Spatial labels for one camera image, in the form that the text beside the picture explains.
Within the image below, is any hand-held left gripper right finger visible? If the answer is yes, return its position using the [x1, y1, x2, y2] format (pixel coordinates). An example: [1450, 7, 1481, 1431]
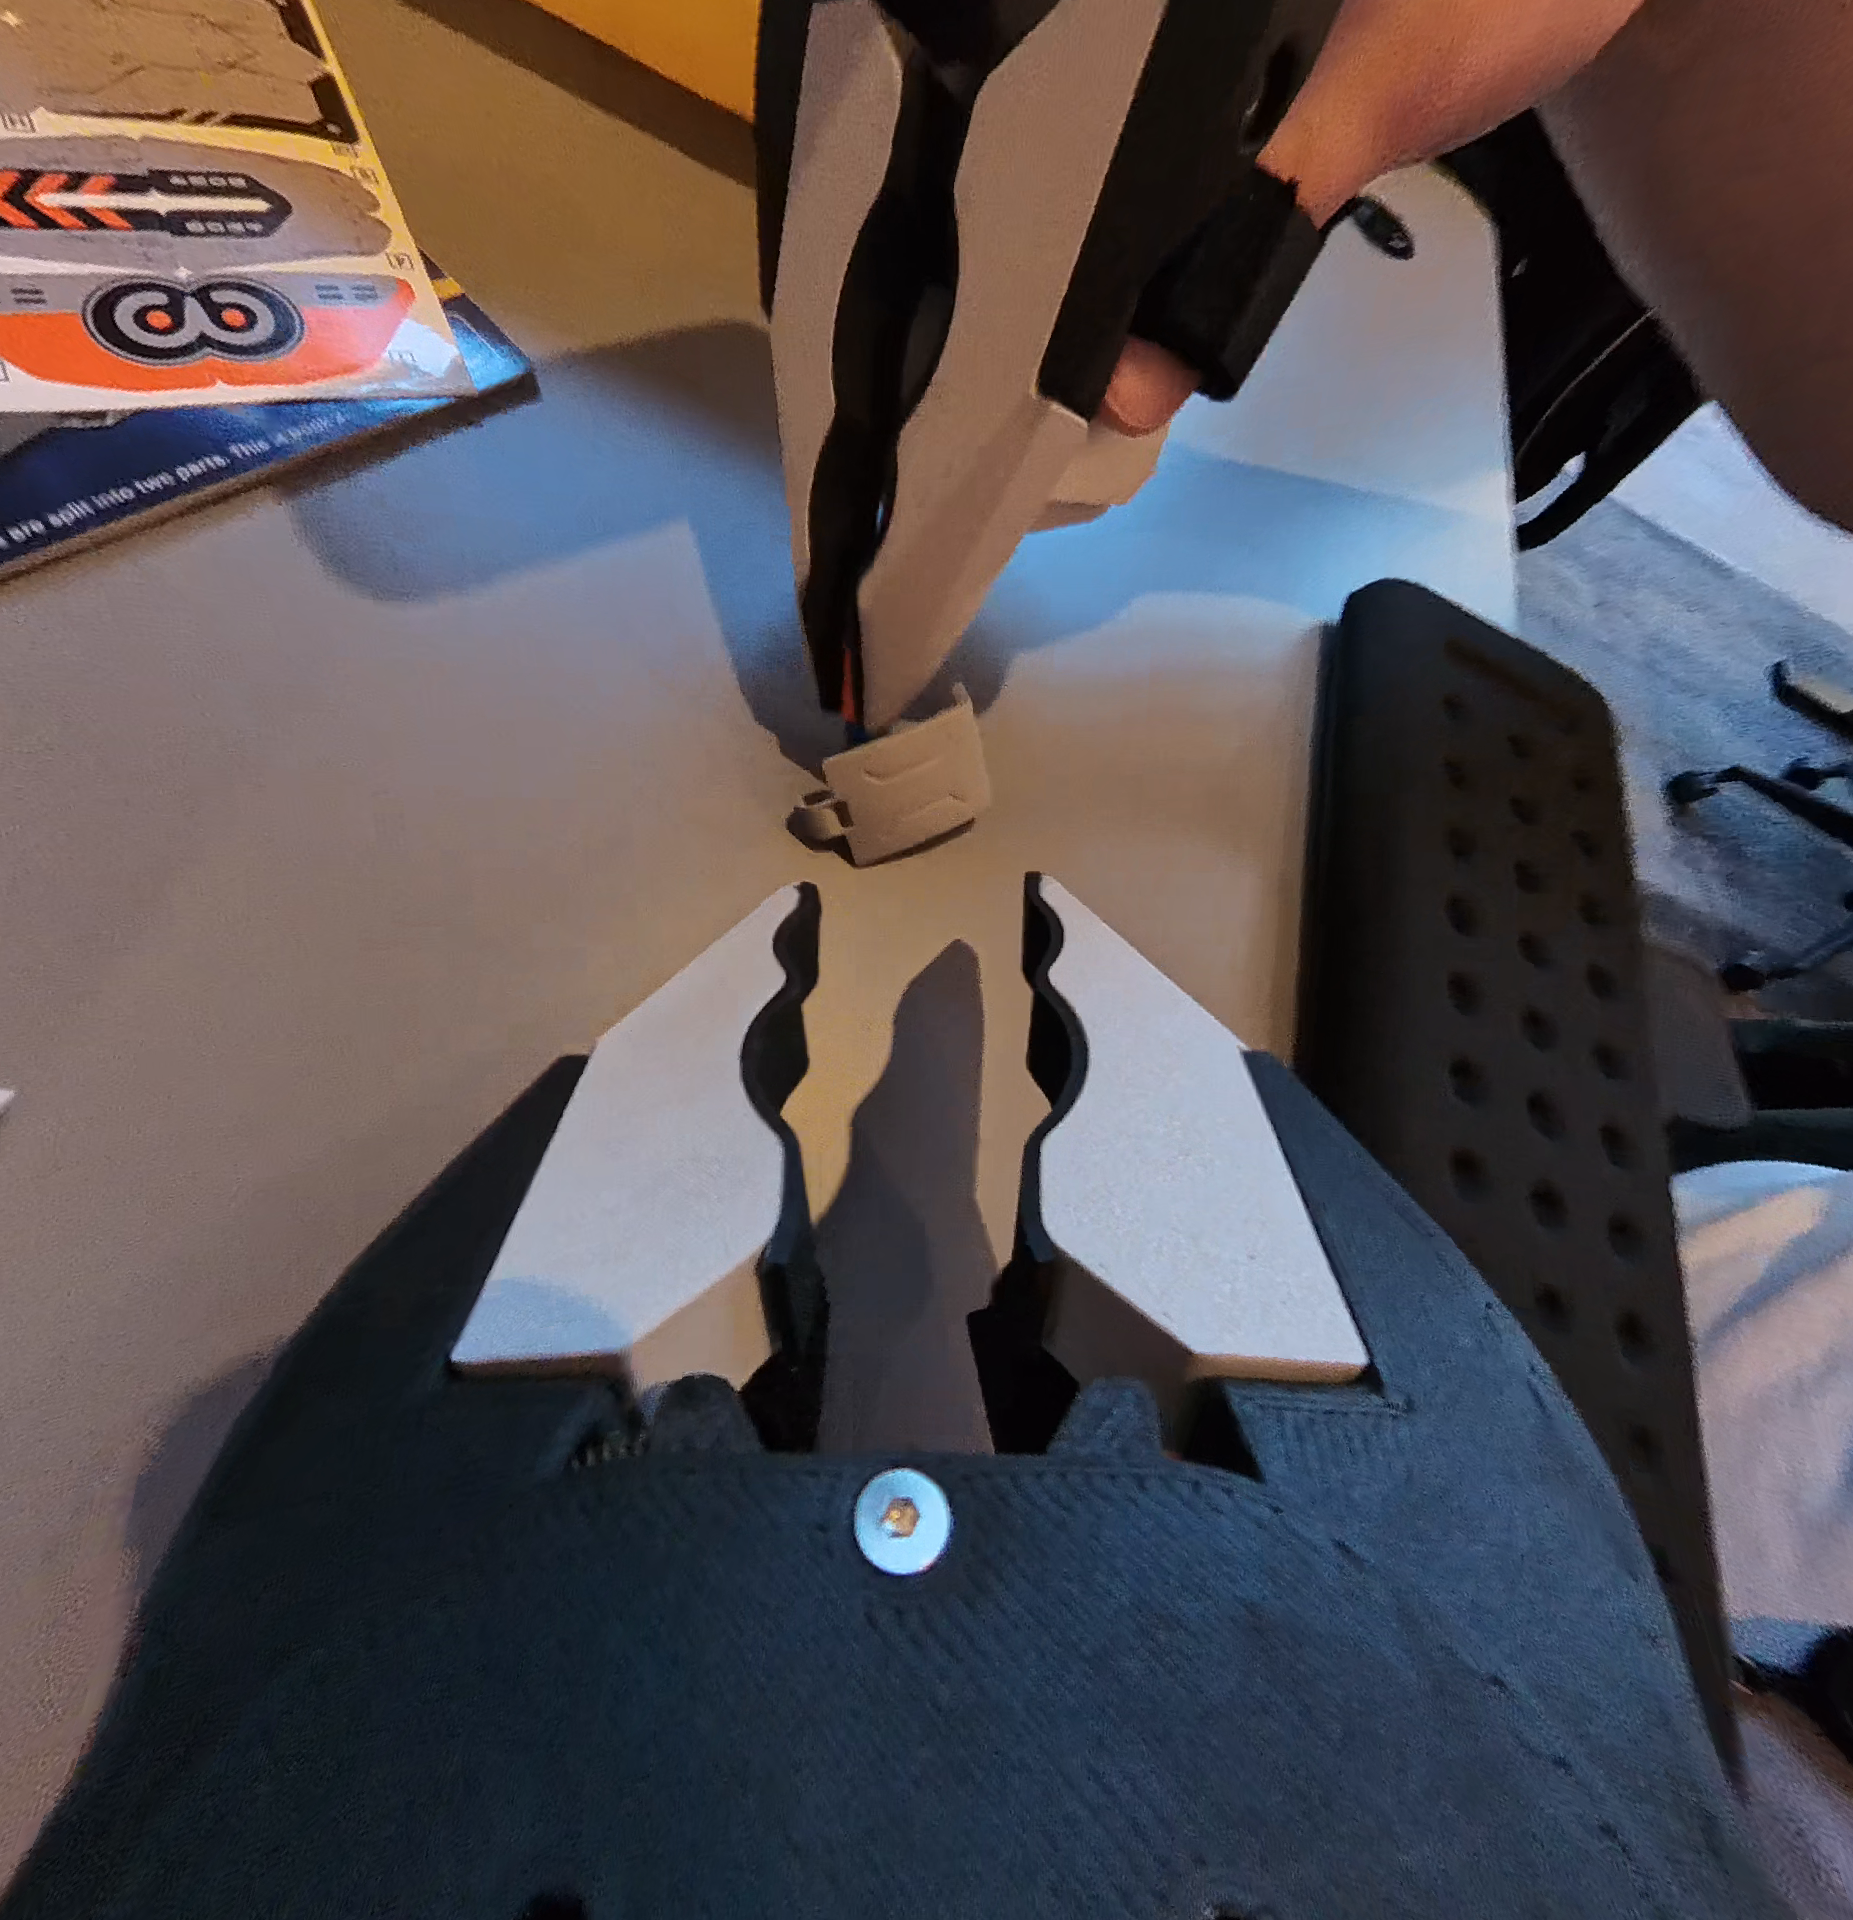
[965, 869, 1372, 1454]

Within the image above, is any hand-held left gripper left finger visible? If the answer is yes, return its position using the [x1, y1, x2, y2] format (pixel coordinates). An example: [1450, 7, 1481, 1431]
[445, 880, 834, 1454]

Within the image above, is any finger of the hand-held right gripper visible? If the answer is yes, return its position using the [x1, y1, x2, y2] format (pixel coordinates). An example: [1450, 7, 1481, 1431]
[855, 0, 1171, 738]
[753, 0, 935, 719]

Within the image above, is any grey curved building piece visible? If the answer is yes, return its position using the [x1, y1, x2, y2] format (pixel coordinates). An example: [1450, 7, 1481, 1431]
[787, 683, 996, 869]

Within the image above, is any person's right forearm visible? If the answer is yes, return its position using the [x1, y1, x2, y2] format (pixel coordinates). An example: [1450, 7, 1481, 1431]
[1527, 0, 1853, 545]

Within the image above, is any grey desk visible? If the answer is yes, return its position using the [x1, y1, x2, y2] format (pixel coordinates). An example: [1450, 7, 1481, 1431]
[0, 0, 1520, 1920]

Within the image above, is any person's right hand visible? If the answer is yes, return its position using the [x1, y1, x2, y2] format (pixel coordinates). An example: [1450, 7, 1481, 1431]
[1098, 0, 1651, 439]

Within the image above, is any black perforated chair armrest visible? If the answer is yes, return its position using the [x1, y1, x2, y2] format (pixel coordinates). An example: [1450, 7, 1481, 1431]
[1298, 578, 1752, 1793]

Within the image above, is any orange grey sticker sheet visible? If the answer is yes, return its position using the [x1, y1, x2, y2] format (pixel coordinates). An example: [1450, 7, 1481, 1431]
[0, 0, 472, 418]

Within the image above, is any black office chair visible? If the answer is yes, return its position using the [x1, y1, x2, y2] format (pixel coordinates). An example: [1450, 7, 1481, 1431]
[1661, 651, 1853, 1000]

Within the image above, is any black chair frame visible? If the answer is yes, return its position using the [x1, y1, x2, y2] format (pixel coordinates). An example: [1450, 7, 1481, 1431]
[1443, 103, 1714, 552]

